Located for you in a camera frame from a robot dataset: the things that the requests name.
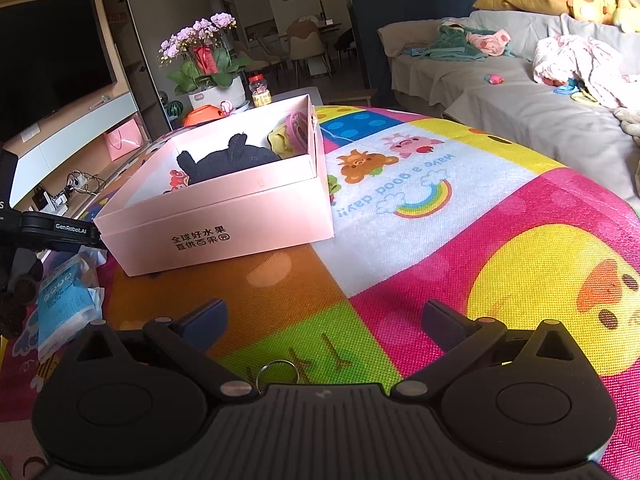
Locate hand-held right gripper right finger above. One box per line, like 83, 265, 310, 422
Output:
391, 299, 581, 403

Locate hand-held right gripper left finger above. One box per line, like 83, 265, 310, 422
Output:
60, 297, 257, 403

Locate blue wet wipes packet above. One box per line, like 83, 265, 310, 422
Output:
36, 247, 107, 362

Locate pink cardboard box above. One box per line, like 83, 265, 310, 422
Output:
93, 93, 335, 277

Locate black plush toy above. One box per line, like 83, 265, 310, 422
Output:
176, 132, 282, 185

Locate yellow soft toy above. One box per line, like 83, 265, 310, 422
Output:
266, 129, 297, 162

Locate colourful cartoon play mat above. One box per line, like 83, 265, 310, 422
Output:
0, 104, 640, 480

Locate pink gift bag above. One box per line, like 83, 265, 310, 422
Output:
104, 118, 143, 162

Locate black television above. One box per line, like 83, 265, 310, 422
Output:
0, 0, 119, 144

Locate orange pumpkin bucket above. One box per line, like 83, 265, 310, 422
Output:
183, 104, 226, 128

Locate grey sofa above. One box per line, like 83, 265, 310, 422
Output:
376, 9, 640, 217

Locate pink orchid in white pot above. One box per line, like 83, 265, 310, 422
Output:
158, 12, 254, 112

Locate red lid candy jar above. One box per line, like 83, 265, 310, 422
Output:
248, 73, 274, 109

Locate blue plastic toy rings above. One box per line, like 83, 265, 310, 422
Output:
552, 79, 597, 104

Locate green towel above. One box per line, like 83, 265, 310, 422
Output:
419, 24, 489, 62

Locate pink garment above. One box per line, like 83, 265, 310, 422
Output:
467, 28, 514, 58

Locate beige pillow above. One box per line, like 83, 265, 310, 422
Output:
377, 22, 447, 59

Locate dark blue cabinet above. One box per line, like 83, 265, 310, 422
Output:
349, 0, 479, 107

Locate beige dining chair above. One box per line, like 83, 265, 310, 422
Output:
286, 17, 332, 77

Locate white pink printed clothes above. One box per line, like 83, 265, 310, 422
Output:
532, 34, 640, 112

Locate yellow cushion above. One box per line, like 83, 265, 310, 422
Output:
472, 0, 572, 16

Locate power strip with cables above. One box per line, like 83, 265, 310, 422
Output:
31, 170, 102, 212

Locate metal key ring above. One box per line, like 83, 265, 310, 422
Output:
255, 362, 299, 392

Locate white wall cabinet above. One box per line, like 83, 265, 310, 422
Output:
0, 0, 168, 213

